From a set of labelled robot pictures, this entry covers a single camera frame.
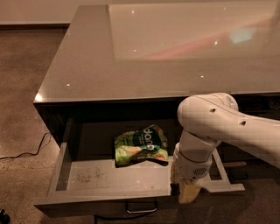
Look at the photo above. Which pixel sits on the dark cabinet with glossy top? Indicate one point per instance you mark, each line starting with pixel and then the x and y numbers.
pixel 124 67

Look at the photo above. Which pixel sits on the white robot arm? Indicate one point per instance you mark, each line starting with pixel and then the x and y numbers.
pixel 207 121

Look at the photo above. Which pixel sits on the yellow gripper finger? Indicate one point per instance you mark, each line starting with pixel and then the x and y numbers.
pixel 188 190
pixel 175 177

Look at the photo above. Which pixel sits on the black object at floor corner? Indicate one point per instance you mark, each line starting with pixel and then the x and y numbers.
pixel 4 217

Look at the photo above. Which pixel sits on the green snack bag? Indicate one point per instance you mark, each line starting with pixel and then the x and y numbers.
pixel 139 145

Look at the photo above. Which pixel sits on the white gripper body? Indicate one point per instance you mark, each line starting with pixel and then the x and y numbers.
pixel 191 168

